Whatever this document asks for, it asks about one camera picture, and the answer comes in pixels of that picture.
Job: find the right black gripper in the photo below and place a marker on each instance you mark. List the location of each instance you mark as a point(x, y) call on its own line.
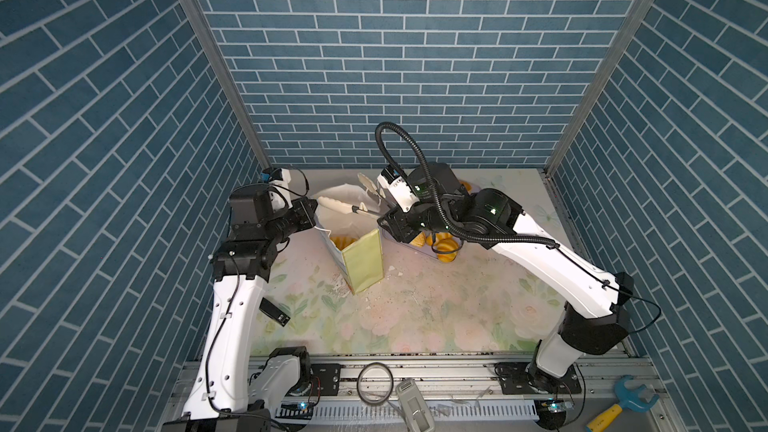
point(397, 225)

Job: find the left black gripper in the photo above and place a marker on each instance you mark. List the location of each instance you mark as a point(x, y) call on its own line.
point(304, 216)

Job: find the white metal tongs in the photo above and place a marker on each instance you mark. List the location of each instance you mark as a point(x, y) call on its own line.
point(365, 199)

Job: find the striped bread roll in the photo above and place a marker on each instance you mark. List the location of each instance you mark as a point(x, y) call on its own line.
point(343, 242)

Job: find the paper bag with floral sides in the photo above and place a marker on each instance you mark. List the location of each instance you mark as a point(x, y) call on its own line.
point(361, 264)

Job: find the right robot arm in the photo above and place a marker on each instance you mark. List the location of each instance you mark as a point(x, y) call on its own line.
point(594, 319)

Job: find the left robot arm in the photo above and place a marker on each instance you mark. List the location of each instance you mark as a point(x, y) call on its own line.
point(224, 396)

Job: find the small round bun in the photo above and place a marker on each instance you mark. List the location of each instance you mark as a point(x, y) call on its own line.
point(467, 186)

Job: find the striped round roll near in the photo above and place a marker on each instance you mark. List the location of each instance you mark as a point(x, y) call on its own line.
point(446, 250)

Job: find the striped croissant roll middle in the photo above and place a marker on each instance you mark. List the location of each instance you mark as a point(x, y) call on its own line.
point(428, 239)

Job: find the lilac plastic tray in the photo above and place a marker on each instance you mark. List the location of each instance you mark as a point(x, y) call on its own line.
point(419, 226)

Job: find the black clip on mat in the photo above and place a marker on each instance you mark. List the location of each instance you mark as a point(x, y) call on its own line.
point(275, 313)

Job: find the floral table mat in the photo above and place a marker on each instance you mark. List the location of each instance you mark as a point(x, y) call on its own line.
point(481, 301)

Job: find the grey handheld device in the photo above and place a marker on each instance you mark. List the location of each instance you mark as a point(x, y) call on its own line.
point(415, 411)

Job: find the blue yellow toy wrench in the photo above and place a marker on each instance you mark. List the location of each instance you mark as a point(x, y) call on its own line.
point(633, 399)

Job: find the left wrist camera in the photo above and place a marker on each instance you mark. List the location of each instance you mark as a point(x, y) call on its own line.
point(278, 181)

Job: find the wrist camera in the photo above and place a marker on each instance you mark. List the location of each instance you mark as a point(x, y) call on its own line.
point(398, 188)
point(278, 181)

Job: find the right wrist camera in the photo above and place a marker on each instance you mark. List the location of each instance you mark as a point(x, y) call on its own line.
point(398, 188)

